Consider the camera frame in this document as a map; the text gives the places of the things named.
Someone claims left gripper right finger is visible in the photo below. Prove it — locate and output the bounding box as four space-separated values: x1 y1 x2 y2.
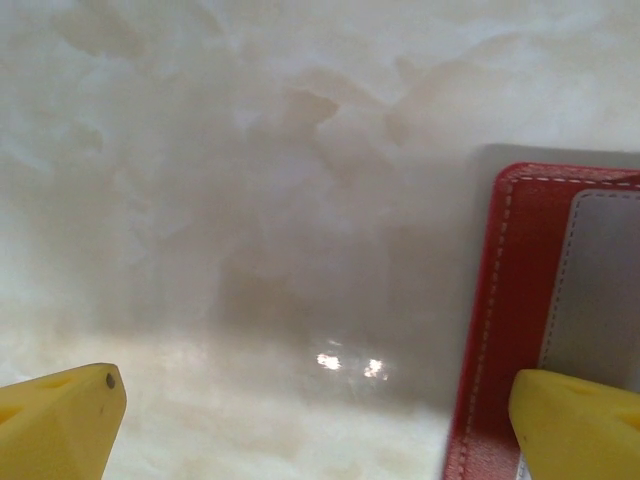
508 368 640 480

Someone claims red leather card holder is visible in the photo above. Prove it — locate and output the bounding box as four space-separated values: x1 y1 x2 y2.
442 160 640 480

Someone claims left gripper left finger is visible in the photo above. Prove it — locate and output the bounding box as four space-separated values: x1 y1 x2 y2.
0 363 127 480

